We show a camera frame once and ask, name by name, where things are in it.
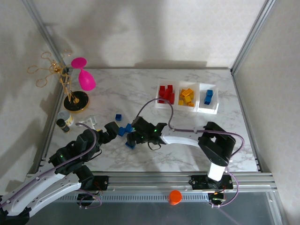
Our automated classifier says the small dark bottle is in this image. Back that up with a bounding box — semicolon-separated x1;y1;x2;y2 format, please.
56;119;71;134

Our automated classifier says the white bin with red bricks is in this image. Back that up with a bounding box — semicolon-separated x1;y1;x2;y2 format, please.
155;79;180;110

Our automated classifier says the small dark-capped bottle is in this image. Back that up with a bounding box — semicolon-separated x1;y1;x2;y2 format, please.
57;110;74;127

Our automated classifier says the white bin with yellow bricks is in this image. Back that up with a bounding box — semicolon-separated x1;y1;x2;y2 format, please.
177;81;201;112

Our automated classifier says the pink plastic wine glass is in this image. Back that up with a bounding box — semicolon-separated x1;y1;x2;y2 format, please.
71;57;97;91

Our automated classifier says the slotted metal strip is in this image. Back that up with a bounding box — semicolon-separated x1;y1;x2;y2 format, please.
56;192;210;203

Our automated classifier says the orange round knob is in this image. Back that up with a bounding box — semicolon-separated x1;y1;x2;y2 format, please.
168;189;183;206

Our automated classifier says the grey metal plate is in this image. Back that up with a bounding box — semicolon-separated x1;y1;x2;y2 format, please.
23;191;289;225

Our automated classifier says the small electronics board green light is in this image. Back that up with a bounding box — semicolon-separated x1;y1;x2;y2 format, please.
208;192;227;203

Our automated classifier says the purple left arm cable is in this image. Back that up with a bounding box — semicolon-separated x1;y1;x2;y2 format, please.
0;122;98;209

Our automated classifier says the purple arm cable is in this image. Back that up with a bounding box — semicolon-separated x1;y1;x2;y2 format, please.
0;122;98;209
137;98;246;208

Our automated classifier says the black right gripper cable loop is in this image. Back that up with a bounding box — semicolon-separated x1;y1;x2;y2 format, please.
147;140;162;151

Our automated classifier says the aluminium left side rail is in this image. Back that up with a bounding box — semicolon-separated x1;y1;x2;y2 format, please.
35;67;73;167

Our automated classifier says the aluminium rail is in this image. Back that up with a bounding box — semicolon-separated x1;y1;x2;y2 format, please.
26;171;278;194
231;70;263;173
67;66;233;70
35;67;73;167

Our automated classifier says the gold wire stand black base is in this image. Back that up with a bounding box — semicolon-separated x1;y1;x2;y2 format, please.
27;49;90;114

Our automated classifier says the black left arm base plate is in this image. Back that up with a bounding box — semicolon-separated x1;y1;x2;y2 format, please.
92;175;110;191

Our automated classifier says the aluminium front rail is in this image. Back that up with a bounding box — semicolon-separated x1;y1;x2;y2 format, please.
26;171;278;194

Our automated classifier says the short purple cable loop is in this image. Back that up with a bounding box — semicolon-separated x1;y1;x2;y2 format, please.
77;191;103;209

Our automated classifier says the aluminium back rail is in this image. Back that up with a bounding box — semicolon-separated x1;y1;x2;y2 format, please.
67;66;233;70

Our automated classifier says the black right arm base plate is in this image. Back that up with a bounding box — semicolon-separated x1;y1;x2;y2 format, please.
187;174;234;191

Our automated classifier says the aluminium right side rail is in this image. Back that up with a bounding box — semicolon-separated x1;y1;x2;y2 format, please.
231;70;263;173

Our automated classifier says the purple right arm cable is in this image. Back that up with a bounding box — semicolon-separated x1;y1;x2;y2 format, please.
137;98;246;208

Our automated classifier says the aluminium left frame post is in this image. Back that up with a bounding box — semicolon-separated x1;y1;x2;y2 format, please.
22;0;71;73

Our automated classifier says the aluminium frame post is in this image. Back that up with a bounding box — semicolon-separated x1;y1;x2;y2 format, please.
22;0;71;73
230;0;275;75

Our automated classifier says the aluminium right frame post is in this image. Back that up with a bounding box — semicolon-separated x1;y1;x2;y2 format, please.
230;0;275;75

